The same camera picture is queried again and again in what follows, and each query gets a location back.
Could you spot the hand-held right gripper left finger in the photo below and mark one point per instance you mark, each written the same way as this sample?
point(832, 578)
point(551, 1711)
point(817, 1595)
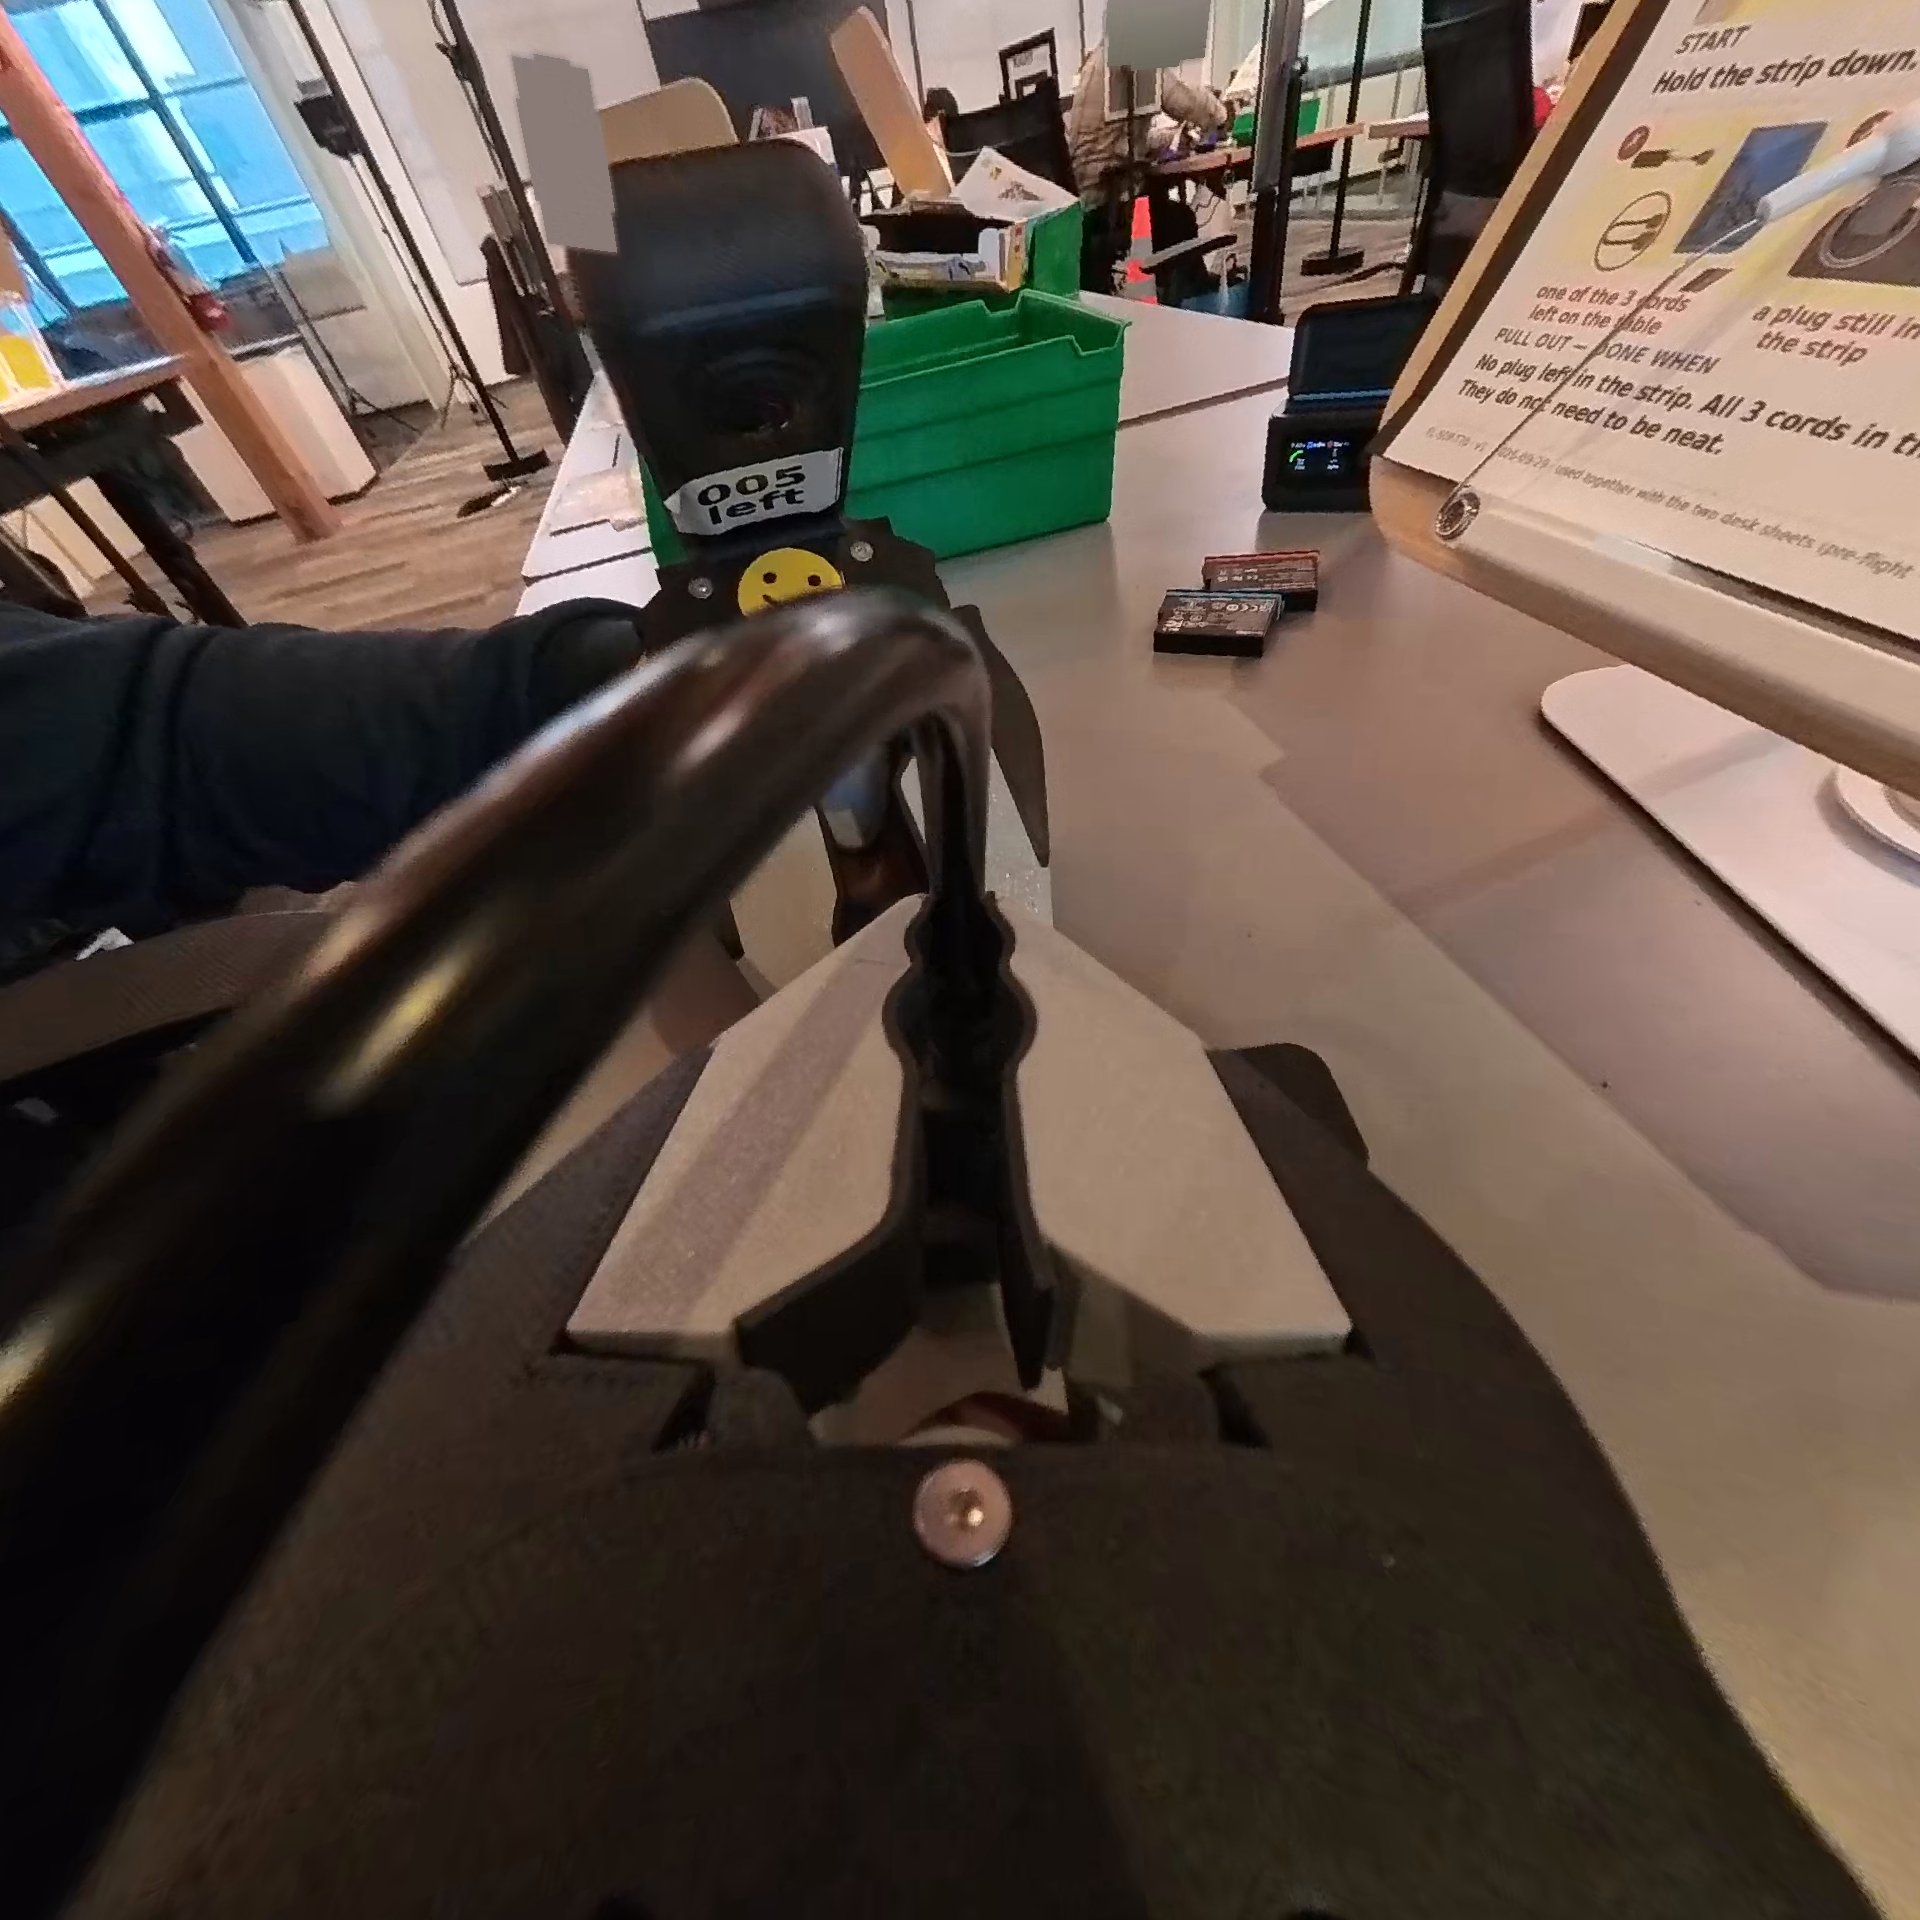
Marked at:
point(751, 1201)

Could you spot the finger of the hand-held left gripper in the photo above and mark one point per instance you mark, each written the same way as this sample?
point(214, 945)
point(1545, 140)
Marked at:
point(1020, 902)

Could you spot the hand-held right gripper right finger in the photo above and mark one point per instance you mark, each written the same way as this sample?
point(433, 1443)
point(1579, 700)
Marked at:
point(1185, 1201)

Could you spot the green plastic bin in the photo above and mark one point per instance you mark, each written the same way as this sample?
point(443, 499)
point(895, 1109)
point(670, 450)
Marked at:
point(991, 421)

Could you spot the person's left forearm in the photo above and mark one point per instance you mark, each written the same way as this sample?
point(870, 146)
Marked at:
point(225, 751)

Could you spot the cardboard box with items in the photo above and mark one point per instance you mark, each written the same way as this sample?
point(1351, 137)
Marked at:
point(974, 226)

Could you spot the black battery blue stripe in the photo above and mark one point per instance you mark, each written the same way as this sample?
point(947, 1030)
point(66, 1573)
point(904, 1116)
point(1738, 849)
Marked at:
point(1218, 622)

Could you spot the black light stand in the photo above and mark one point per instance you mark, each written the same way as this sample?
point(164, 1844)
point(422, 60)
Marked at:
point(388, 226)

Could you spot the black battery red stripe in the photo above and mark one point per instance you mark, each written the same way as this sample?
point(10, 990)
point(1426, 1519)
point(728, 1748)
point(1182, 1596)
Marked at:
point(1267, 579)

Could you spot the orange traffic cone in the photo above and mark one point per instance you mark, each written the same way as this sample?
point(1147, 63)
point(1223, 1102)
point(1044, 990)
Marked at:
point(1140, 249)

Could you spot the white cabinet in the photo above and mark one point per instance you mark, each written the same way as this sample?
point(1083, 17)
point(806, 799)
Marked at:
point(299, 436)

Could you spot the black pole stand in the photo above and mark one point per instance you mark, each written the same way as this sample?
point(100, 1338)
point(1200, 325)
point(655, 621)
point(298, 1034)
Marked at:
point(1282, 149)

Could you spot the large window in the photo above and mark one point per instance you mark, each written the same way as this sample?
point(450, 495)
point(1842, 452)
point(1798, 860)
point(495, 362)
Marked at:
point(194, 121)

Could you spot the black battery charger case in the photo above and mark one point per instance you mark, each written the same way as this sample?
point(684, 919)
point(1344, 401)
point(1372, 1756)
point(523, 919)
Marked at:
point(1336, 421)

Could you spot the white board stand base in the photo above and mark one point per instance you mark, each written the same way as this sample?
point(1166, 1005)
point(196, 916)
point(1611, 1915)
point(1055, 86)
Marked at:
point(1695, 780)

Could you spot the small wooden table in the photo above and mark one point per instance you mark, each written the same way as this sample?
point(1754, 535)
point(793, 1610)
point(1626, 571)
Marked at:
point(89, 452)

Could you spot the tall black office chair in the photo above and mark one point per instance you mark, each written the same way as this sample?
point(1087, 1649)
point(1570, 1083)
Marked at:
point(1476, 137)

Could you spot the wooden instruction sheet board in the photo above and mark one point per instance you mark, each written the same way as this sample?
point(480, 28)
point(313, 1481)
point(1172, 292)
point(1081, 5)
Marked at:
point(1650, 300)

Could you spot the wooden post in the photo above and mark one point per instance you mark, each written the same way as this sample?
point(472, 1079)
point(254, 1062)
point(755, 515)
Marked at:
point(164, 300)

